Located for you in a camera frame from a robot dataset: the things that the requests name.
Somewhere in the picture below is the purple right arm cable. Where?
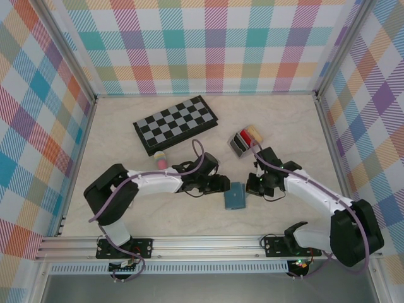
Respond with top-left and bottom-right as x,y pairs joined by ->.
251,141 -> 372,280

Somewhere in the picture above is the slotted grey cable duct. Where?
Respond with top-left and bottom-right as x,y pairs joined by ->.
50,264 -> 290,275

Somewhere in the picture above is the aluminium frame post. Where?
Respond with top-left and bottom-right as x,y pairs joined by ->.
37,0 -> 97,102
315,0 -> 372,98

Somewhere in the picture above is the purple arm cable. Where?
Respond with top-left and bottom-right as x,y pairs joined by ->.
251,141 -> 372,280
88,138 -> 218,282

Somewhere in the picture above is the pink foam tube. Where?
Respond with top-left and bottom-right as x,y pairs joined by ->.
153,151 -> 170,170

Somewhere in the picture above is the small circuit board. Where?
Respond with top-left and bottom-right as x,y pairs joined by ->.
288,258 -> 310,272
109,260 -> 140,274

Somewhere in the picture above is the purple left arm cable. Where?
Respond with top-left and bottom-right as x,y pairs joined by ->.
88,138 -> 218,282

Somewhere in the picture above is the wide aluminium mounting rail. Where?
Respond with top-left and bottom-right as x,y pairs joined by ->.
34,236 -> 379,261

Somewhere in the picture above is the dark grey credit card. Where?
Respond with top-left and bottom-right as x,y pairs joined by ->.
231,134 -> 250,153

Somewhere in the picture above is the clear plastic card box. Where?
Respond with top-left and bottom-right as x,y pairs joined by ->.
227,124 -> 264,158

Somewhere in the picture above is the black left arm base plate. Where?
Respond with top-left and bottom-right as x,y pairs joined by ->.
96,238 -> 154,260

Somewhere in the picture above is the teal leather card holder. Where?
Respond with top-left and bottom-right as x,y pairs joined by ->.
223,181 -> 247,211

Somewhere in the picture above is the gold credit card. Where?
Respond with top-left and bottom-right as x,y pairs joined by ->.
247,126 -> 264,142

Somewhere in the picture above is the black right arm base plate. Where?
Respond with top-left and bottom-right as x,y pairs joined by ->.
263,235 -> 323,258

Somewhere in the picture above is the aluminium side rail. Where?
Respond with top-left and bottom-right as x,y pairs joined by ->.
314,93 -> 359,234
56,96 -> 98,237

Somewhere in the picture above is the black grey folding chessboard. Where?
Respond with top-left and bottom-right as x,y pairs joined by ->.
132,96 -> 219,158

